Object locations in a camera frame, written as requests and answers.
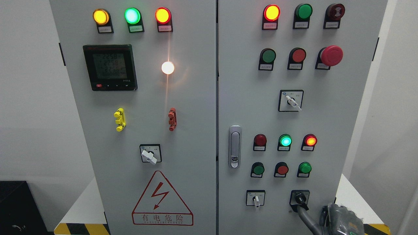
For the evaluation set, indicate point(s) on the black knob selector switch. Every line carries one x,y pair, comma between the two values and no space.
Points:
299,198

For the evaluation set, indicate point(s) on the red terminal connector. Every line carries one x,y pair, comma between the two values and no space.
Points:
172,119

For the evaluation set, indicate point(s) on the dark red indicator light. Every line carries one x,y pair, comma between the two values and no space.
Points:
259,142

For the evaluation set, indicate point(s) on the white glowing indicator light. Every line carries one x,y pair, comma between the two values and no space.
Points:
167,67

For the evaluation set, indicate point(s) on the small green push button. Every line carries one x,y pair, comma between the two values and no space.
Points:
257,170

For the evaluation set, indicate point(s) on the grey left cabinet door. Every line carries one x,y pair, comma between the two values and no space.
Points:
189,152

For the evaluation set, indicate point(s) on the grey cabinet door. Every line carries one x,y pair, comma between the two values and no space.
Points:
189,152
249,98

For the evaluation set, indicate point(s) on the green lit indicator middle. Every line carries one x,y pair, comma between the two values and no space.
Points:
284,142

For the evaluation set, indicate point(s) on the green push button second row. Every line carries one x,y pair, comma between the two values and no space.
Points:
266,59

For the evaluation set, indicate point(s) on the yellow terminal connector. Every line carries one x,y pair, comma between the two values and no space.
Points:
120,119

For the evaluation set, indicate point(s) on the small red push button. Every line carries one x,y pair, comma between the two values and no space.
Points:
281,170

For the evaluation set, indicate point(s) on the grey right cabinet door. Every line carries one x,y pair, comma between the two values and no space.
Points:
249,98

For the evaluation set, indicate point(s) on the red electrical warning sticker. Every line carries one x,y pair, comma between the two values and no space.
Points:
161,205

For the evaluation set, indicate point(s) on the red indicator light right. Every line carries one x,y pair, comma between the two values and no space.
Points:
309,142

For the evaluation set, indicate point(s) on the red push button second row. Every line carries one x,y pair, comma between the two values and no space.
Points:
296,59

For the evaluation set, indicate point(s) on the green illuminated button lower right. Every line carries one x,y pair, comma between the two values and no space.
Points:
304,170

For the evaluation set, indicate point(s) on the black digital power meter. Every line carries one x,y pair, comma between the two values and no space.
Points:
111,67

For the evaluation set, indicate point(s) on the red-orange lit indicator light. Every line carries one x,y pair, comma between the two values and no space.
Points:
164,20

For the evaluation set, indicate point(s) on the red lit light right door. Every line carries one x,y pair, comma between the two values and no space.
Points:
271,14

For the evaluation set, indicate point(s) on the green lit indicator light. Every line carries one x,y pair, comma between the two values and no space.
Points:
133,18

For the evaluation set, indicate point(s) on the red emergency stop button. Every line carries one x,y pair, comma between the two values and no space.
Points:
329,56

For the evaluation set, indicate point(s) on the green push button top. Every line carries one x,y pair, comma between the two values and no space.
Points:
302,16

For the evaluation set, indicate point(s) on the yellow indicator light top left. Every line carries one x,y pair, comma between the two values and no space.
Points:
103,21

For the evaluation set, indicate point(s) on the white platform with hazard stripes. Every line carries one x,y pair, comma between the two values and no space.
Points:
86,216

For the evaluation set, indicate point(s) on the dark red buzzer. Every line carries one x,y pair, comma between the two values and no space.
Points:
333,16

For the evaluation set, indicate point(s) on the black box lower left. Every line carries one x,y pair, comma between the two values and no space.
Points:
19,214

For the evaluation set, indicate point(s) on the silver door handle lock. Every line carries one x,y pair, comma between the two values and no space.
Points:
234,151

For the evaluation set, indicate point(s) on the white selector switch left door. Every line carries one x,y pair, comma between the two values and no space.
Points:
151,153

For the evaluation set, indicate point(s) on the white lever selector switch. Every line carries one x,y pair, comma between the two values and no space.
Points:
290,100

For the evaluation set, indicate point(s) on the small white selector switch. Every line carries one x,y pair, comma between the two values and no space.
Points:
255,198

